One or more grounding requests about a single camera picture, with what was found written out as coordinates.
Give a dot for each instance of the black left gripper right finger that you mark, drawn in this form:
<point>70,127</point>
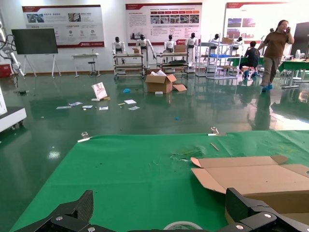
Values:
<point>239,205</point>

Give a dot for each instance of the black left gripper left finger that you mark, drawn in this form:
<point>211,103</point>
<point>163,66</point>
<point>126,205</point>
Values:
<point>84,205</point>

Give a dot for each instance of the white industrial robot arm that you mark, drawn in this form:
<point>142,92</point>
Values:
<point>14,62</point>

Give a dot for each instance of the open cardboard box with hole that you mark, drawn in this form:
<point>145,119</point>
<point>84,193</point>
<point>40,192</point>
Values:
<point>253,176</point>

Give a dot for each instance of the red box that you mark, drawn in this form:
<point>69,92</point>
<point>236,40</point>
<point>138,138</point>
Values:
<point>4,71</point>

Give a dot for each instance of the small cardboard box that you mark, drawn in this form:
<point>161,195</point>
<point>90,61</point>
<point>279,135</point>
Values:
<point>136,50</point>
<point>227,40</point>

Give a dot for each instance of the medium cardboard box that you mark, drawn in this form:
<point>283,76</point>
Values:
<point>179,48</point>

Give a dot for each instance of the green table cloth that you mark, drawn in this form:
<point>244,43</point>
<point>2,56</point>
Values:
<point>132,181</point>

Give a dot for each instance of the clear tape roll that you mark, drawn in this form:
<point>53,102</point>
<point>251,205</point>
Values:
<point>183,222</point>

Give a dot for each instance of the thin wooden stick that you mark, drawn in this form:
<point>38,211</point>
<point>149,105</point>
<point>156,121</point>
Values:
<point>214,146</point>

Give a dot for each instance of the silver binder clip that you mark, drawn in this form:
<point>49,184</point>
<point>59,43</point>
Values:
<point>83,139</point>
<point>214,131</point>

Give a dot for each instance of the torn clear plastic scrap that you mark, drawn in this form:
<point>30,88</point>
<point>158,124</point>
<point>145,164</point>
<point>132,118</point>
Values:
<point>187,152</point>

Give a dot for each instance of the white paper leaflet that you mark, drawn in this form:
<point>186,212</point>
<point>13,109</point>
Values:
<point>87,106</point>
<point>133,108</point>
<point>75,104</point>
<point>64,107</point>
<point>130,101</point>
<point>103,108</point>

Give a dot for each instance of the white foam block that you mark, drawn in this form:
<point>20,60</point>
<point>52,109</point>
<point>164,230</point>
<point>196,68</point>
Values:
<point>95,99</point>
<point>158,92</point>

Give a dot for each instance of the small yellow strip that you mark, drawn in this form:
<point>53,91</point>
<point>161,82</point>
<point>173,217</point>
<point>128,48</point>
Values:
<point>121,104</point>

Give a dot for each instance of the small tan pad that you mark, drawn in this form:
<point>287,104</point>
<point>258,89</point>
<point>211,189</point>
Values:
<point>106,98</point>

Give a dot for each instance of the white machine base on wheels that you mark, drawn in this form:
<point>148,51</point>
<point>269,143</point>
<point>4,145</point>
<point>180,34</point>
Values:
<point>12,116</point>

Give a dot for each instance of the blue shoe cover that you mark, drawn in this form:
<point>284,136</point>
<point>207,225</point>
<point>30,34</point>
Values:
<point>126,91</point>

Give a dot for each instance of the small black floor object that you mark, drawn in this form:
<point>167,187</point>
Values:
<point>21,92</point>

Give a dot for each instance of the flat cardboard piece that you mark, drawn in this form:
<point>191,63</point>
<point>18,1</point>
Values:
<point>179,87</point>

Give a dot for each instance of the large open cardboard carton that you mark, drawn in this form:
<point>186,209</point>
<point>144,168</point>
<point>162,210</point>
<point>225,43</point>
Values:
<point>157,87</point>

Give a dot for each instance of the black round stool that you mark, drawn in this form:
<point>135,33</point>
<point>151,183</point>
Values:
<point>91,63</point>

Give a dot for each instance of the person in black shirt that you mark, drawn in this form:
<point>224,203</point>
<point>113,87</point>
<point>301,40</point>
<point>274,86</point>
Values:
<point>251,56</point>

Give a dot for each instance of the small white table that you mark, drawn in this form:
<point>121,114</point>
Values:
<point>84,55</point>

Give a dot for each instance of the blue plastic tray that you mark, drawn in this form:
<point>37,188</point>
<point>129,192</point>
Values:
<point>218,55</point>

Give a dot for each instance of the green covered work table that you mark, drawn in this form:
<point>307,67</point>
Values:
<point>295,65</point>

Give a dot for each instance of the white tube rack cart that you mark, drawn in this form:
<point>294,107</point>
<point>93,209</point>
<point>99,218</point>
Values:
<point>128,55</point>
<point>172,54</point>

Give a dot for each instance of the white desk fan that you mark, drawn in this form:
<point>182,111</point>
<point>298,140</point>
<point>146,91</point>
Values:
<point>299,53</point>

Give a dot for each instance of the person in brown shirt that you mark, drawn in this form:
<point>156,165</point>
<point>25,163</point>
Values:
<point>275,43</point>

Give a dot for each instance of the black screen on white stand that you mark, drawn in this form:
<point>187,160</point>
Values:
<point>33,41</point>

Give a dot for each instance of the large black panel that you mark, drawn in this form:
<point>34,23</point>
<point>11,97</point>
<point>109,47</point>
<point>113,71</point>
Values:
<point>301,38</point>

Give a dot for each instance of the grey metal shelf frame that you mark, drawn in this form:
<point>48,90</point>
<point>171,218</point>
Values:
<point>205,44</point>

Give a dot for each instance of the red-framed wall poster with photos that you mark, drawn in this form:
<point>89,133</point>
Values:
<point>62,26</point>

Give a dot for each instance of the red-framed wall poster, washed out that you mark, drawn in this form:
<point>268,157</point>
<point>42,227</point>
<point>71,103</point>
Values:
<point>241,24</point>

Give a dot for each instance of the red-framed wall poster with flowchart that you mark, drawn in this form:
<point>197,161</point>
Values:
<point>164,17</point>

